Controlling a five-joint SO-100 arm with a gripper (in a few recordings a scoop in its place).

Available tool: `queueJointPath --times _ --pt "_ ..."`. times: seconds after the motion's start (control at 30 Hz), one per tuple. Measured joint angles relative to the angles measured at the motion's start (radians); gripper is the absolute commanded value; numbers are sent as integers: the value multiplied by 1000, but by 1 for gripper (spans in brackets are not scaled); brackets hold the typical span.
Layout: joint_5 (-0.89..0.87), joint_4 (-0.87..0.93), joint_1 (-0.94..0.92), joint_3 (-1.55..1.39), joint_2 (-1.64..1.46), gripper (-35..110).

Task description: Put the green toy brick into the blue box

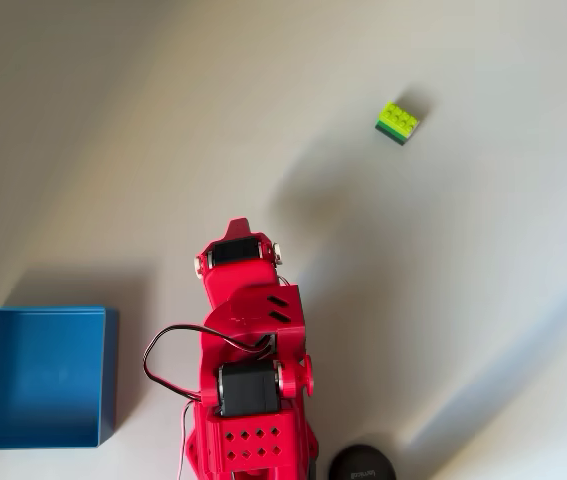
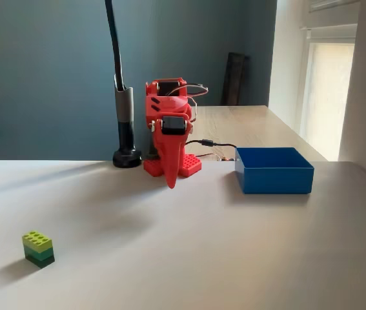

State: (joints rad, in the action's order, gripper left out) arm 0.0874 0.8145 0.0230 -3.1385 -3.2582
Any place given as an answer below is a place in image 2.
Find green lego brick stack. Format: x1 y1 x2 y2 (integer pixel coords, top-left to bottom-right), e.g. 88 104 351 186
21 230 56 269

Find blue plastic box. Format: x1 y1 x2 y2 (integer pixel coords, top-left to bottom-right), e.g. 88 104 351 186
234 147 315 195

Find black gooseneck stand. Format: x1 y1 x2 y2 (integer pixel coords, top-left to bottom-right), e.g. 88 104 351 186
104 0 143 169

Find black power cable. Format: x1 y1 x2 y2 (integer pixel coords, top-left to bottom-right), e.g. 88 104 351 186
185 139 238 150

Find white window frame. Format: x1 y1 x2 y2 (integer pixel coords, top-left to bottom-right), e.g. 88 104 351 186
298 22 358 161

